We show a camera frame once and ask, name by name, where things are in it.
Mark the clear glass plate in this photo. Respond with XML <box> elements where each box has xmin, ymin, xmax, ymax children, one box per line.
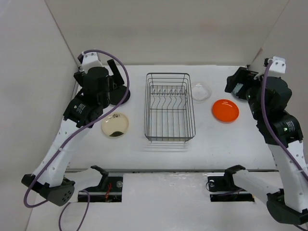
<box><xmin>190</xmin><ymin>81</ymin><xmax>212</xmax><ymax>103</ymax></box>

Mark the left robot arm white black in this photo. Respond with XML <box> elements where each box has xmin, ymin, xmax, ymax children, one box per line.
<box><xmin>21</xmin><ymin>58</ymin><xmax>129</xmax><ymax>206</ymax></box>

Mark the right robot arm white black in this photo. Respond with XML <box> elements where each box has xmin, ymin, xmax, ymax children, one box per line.
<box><xmin>222</xmin><ymin>67</ymin><xmax>308</xmax><ymax>228</ymax></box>

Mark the blue patterned ceramic plate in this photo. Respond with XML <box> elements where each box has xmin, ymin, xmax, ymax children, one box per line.
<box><xmin>231</xmin><ymin>92</ymin><xmax>247</xmax><ymax>103</ymax></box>

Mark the black round plate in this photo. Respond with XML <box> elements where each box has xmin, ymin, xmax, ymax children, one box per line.
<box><xmin>109</xmin><ymin>85</ymin><xmax>127</xmax><ymax>105</ymax></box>

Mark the orange round plate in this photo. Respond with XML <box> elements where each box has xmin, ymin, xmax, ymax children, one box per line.
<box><xmin>212</xmin><ymin>99</ymin><xmax>240</xmax><ymax>123</ymax></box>

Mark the cream plate with flower pattern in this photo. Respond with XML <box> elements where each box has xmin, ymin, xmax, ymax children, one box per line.
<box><xmin>101</xmin><ymin>112</ymin><xmax>129</xmax><ymax>138</ymax></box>

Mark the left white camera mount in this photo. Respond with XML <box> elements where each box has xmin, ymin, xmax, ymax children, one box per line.
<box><xmin>77</xmin><ymin>52</ymin><xmax>103</xmax><ymax>73</ymax></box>

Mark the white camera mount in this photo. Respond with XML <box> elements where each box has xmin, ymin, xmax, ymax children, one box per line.
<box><xmin>264</xmin><ymin>56</ymin><xmax>286</xmax><ymax>77</ymax></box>
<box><xmin>77</xmin><ymin>52</ymin><xmax>103</xmax><ymax>73</ymax></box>

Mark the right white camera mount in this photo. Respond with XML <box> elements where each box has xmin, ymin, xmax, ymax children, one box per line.
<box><xmin>264</xmin><ymin>56</ymin><xmax>286</xmax><ymax>77</ymax></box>

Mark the grey wire dish rack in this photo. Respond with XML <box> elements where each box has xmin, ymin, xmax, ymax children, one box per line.
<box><xmin>144</xmin><ymin>72</ymin><xmax>196</xmax><ymax>142</ymax></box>

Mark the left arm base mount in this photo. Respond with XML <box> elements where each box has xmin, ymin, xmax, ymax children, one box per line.
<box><xmin>85</xmin><ymin>173</ymin><xmax>123</xmax><ymax>203</ymax></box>

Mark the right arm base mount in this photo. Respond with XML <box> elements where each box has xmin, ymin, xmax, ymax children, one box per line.
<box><xmin>205</xmin><ymin>173</ymin><xmax>255</xmax><ymax>203</ymax></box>

